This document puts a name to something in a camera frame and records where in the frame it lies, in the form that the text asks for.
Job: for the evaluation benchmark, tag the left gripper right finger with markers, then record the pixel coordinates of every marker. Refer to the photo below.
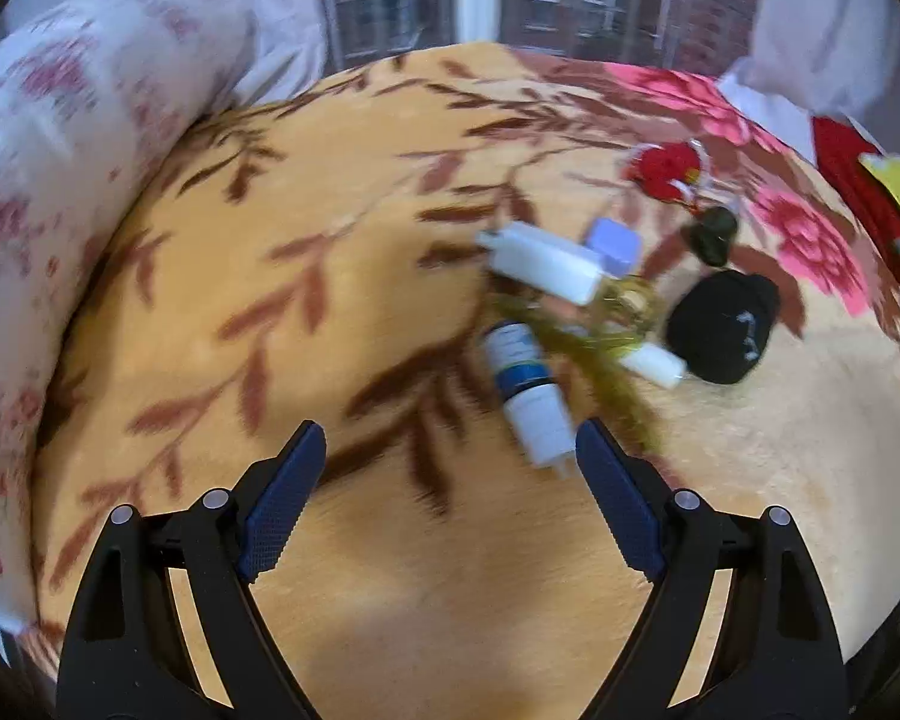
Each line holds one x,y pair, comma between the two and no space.
777,653

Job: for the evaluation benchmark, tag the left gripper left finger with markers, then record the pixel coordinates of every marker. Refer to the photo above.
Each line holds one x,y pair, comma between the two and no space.
124,652

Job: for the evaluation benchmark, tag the small white blue bottle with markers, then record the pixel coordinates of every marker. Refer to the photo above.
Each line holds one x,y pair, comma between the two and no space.
533,402

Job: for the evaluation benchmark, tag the black cloth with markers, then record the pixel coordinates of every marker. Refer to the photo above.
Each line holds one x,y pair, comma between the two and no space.
721,327

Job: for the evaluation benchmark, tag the dark green small item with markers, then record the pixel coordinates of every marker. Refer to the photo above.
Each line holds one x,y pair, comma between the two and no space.
712,235

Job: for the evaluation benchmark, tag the small lavender box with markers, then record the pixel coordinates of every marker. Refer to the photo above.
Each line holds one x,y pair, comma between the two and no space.
618,246

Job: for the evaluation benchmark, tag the white rectangular box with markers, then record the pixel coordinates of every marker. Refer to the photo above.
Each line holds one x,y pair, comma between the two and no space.
544,261

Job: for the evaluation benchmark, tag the red white wrapper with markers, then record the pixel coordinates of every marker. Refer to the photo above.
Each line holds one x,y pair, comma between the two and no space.
672,172

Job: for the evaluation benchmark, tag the white cream tube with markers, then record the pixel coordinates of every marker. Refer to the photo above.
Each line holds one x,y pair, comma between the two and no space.
655,365

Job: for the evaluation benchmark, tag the yellow floral plush blanket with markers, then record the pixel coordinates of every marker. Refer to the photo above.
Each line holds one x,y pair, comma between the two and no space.
318,260

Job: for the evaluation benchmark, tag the red cloth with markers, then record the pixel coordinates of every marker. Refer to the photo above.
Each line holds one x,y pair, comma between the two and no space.
838,150

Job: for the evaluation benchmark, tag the folded pink floral quilt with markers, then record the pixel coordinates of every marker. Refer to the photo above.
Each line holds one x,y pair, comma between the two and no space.
76,147

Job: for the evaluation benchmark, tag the right white curtain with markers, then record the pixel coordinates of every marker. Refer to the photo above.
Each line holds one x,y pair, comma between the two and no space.
821,57

